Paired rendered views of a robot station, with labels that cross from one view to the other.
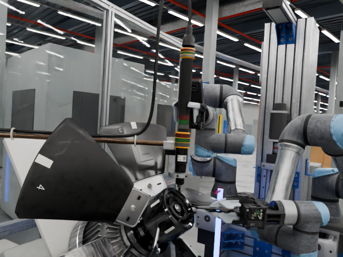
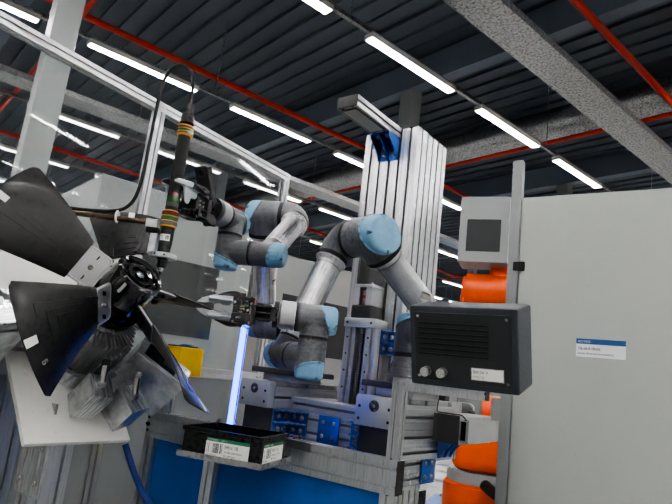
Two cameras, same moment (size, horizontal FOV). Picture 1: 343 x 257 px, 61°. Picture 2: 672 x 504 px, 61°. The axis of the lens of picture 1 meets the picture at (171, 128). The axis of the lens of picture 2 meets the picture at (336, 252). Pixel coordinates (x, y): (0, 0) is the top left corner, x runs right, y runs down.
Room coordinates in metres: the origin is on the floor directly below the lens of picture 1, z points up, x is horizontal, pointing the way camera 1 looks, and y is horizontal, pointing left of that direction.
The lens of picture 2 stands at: (-0.58, -0.58, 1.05)
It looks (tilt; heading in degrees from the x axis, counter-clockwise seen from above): 12 degrees up; 4
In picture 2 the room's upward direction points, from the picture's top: 7 degrees clockwise
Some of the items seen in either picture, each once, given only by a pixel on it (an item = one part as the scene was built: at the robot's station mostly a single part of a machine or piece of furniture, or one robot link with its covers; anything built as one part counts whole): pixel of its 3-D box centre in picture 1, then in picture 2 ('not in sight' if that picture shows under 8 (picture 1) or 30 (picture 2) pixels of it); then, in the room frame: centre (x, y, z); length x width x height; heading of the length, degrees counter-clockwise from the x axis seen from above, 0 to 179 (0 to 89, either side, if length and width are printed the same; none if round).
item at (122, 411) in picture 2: not in sight; (124, 407); (0.81, -0.02, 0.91); 0.12 x 0.08 x 0.12; 60
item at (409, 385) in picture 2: not in sight; (439, 388); (0.83, -0.76, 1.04); 0.24 x 0.03 x 0.03; 60
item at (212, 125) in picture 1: (206, 117); (232, 221); (1.11, -0.13, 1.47); 0.11 x 0.08 x 0.09; 160
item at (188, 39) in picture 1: (184, 105); (176, 183); (0.84, -0.03, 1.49); 0.04 x 0.04 x 0.46
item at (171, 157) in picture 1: (177, 158); (161, 239); (0.84, -0.02, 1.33); 0.09 x 0.07 x 0.10; 95
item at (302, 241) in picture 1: (299, 242); (306, 357); (0.92, -0.43, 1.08); 0.11 x 0.08 x 0.11; 42
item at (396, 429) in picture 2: not in sight; (397, 417); (0.88, -0.67, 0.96); 0.03 x 0.03 x 0.20; 60
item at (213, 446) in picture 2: not in sight; (235, 443); (0.92, -0.27, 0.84); 0.22 x 0.17 x 0.07; 75
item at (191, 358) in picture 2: not in sight; (174, 362); (1.30, 0.04, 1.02); 0.16 x 0.10 x 0.11; 60
